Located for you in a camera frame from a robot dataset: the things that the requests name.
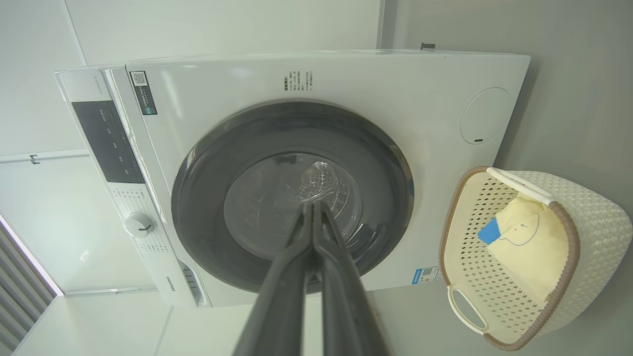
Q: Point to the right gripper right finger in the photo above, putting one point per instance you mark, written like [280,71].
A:
[346,306]

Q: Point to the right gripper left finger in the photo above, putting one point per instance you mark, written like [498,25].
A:
[282,291]

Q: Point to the round washing machine door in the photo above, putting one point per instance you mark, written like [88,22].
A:
[222,163]

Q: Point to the pale yellow bear print garment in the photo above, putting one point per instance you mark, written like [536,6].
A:
[534,252]

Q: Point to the perforated steel washing machine drum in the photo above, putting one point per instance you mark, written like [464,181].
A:
[321,180]

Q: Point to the white washing machine dial knob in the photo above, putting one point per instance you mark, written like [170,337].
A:
[138,225]

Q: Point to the white front-load washing machine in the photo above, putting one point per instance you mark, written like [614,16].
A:
[376,89]

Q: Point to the black washing machine display panel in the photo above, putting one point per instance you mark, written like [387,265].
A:
[110,143]

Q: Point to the blue energy label sticker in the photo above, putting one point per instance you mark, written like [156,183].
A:
[426,275]

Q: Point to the round white filter cover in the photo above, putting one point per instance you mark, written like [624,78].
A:
[485,116]

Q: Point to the black QR code sticker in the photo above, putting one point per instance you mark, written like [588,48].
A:
[143,93]

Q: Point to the grey slatted panel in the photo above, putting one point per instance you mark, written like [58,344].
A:
[17,287]

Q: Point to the cream perforated laundry basket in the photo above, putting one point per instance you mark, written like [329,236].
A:
[598,222]

